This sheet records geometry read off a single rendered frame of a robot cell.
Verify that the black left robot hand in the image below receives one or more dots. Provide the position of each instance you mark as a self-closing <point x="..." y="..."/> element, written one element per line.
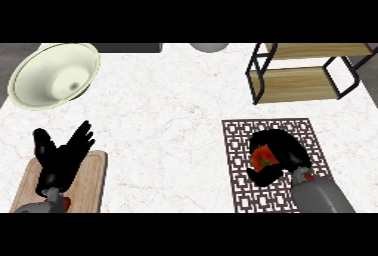
<point x="61" y="160"/>

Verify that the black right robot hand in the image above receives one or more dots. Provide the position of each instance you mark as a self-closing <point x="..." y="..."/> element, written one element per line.
<point x="289" y="146"/>

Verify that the red tomato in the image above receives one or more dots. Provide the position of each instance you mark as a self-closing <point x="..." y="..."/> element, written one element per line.
<point x="264" y="158"/>

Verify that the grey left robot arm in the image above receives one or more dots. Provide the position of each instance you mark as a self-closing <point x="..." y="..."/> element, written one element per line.
<point x="48" y="204"/>

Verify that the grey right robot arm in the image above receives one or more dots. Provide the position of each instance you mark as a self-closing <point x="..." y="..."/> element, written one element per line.
<point x="320" y="195"/>

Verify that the brown patterned placemat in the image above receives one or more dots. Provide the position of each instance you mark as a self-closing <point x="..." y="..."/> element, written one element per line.
<point x="242" y="193"/>

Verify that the black wooden tiered shelf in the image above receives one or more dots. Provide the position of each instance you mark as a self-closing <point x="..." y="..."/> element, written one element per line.
<point x="296" y="83"/>

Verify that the wooden cutting board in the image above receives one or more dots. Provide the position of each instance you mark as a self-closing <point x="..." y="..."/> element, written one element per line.
<point x="90" y="186"/>

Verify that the cream bowl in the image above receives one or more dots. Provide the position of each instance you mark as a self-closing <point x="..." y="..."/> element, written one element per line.
<point x="54" y="76"/>

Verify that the grey round object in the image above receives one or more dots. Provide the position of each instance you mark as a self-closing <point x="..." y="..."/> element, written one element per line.
<point x="209" y="47"/>

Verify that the dark grey flat block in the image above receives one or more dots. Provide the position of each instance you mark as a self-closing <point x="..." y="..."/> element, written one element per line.
<point x="129" y="47"/>

